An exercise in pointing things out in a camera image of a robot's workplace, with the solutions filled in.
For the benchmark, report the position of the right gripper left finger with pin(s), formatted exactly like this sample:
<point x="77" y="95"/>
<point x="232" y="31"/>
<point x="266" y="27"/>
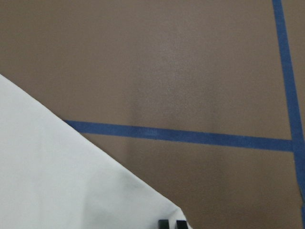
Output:
<point x="163" y="224"/>

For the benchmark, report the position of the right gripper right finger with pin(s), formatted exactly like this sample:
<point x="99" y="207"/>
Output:
<point x="180" y="224"/>

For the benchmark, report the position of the white long-sleeve printed shirt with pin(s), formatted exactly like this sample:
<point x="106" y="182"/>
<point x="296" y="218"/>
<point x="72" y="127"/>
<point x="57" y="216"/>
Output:
<point x="51" y="177"/>

